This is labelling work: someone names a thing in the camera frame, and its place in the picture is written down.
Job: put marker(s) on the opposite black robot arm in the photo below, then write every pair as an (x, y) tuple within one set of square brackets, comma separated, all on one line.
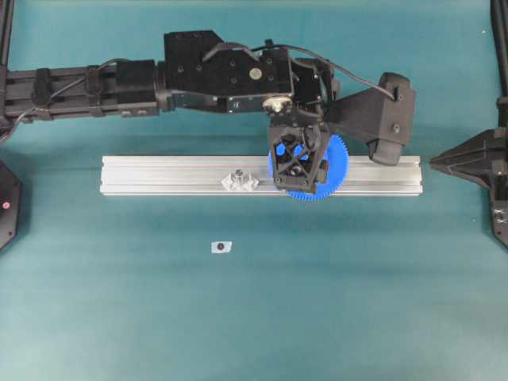
[(482, 160)]

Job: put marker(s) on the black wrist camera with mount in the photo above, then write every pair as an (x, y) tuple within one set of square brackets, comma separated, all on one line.
[(383, 124)]

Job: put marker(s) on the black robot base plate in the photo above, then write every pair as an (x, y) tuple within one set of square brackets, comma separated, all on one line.
[(10, 202)]

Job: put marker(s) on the large blue plastic gear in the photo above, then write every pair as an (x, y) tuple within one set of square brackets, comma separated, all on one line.
[(337, 159)]

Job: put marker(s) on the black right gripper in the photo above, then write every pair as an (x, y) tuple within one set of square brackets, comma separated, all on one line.
[(297, 136)]

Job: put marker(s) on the aluminium extrusion rail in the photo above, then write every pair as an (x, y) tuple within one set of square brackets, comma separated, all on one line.
[(244, 176)]

